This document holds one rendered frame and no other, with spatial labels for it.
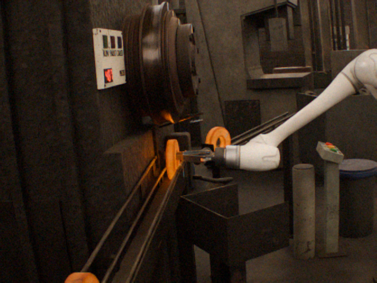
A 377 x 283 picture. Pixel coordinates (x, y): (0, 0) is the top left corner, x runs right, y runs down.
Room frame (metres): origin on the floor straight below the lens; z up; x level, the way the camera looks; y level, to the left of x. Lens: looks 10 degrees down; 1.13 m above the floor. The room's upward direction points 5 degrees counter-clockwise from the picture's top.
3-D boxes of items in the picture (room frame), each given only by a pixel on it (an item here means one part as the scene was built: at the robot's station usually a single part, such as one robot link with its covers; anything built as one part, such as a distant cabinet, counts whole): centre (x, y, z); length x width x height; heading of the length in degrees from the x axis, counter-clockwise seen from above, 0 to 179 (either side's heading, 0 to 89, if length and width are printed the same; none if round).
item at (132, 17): (1.84, 0.15, 1.12); 0.47 x 0.10 x 0.47; 172
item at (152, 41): (1.83, 0.07, 1.11); 0.47 x 0.06 x 0.47; 172
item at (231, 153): (1.79, -0.16, 0.73); 0.09 x 0.06 x 0.09; 172
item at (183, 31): (1.81, -0.03, 1.11); 0.28 x 0.06 x 0.28; 172
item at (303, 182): (2.38, -0.59, 0.26); 0.12 x 0.12 x 0.52
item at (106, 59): (1.50, 0.22, 1.15); 0.26 x 0.02 x 0.18; 172
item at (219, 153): (1.80, -0.09, 0.74); 0.09 x 0.08 x 0.07; 82
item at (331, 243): (2.39, -0.76, 0.31); 0.24 x 0.16 x 0.62; 172
